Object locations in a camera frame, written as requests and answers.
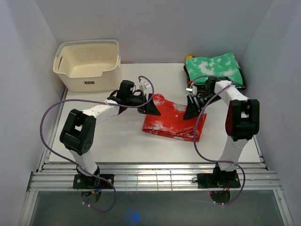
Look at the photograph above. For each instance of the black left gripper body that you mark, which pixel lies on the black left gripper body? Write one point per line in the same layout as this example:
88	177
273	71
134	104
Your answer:
135	100

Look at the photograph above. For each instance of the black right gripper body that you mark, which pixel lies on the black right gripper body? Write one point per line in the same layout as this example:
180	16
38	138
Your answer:
201	100

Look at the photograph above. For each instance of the red white tie-dye trousers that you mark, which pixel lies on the red white tie-dye trousers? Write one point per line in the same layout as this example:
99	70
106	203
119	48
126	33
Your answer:
171	123

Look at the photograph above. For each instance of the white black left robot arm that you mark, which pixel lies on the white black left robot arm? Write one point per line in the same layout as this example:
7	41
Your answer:
79	129

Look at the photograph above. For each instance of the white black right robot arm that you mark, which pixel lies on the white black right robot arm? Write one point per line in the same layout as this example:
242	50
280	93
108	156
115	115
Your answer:
242	123

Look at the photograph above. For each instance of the green white tie-dye trousers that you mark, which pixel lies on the green white tie-dye trousers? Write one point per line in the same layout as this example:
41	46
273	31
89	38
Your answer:
200	68

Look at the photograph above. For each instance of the cream perforated plastic basket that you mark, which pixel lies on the cream perforated plastic basket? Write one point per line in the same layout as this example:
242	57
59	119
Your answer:
88	65

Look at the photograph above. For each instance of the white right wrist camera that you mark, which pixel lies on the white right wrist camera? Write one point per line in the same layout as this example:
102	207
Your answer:
192	89

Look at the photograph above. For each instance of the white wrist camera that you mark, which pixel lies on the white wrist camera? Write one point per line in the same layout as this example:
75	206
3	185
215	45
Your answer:
192	89
144	85

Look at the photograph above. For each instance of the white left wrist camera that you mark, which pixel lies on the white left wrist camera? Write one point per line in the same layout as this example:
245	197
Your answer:
144	85

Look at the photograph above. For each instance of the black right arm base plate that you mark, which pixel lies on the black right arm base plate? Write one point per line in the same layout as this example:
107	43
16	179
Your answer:
207	180

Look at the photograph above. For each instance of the aluminium table frame rails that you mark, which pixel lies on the aluminium table frame rails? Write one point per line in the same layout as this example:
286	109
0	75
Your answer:
158	194

